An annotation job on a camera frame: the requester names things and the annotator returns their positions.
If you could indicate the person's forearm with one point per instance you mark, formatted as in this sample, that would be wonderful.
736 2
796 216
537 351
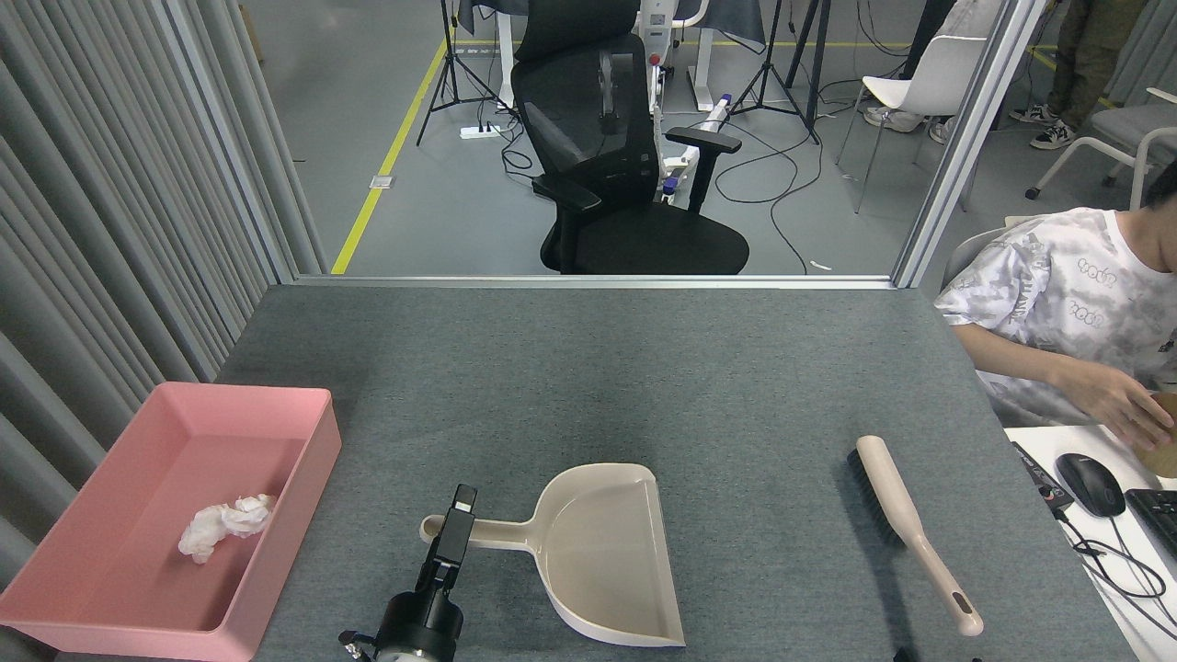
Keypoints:
1011 359

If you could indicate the beige plastic dustpan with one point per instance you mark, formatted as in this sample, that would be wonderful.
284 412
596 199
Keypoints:
607 561

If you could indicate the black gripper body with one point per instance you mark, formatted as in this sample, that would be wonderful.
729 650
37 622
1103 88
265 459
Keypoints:
423 630

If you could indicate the black computer mouse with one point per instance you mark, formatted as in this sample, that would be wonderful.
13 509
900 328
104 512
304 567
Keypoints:
1090 485

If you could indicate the grey chair white frame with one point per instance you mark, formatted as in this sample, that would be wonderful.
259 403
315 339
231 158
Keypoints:
1131 124

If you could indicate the white blue wheeled device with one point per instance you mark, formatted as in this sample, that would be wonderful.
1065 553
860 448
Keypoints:
715 115

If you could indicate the black mesh office chair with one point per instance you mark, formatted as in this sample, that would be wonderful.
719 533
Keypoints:
588 138

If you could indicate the person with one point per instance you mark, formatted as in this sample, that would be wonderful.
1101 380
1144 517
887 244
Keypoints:
1057 294
887 119
1090 55

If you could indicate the white plastic chair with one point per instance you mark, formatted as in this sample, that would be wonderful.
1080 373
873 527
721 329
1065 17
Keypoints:
938 74

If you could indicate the grey chair backrest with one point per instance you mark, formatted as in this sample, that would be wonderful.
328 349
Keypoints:
965 253

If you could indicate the black tripod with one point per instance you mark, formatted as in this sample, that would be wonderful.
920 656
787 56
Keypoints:
450 55
771 55

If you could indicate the person's hand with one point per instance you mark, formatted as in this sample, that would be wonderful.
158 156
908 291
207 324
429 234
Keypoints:
1117 405

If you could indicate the white power strip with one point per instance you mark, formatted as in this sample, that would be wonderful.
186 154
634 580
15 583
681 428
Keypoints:
480 131

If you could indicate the white desk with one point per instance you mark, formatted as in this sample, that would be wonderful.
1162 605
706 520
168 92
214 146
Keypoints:
1149 607

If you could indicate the beige hand brush black bristles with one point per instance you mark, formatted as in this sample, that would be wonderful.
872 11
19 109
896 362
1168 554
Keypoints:
897 492

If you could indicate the metal floor outlet plate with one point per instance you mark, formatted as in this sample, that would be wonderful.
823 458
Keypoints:
382 182

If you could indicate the pink plastic bin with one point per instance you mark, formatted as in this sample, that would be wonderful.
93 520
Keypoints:
119 588

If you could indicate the silver table edge rail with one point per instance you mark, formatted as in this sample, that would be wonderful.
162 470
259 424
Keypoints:
598 281

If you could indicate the black keyboard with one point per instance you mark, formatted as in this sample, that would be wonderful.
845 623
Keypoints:
1159 519

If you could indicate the grey pleated curtain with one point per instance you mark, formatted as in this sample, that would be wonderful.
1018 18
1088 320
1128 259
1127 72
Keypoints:
92 230

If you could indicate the small black flat device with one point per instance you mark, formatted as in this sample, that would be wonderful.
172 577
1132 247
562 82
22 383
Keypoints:
1039 473

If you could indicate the round wooden disc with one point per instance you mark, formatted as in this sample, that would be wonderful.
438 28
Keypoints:
1168 455

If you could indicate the white tissue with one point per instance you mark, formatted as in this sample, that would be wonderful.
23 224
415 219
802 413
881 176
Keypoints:
250 515
202 535

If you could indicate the white desk frame dark cover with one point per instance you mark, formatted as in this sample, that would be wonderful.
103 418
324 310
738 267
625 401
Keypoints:
704 64

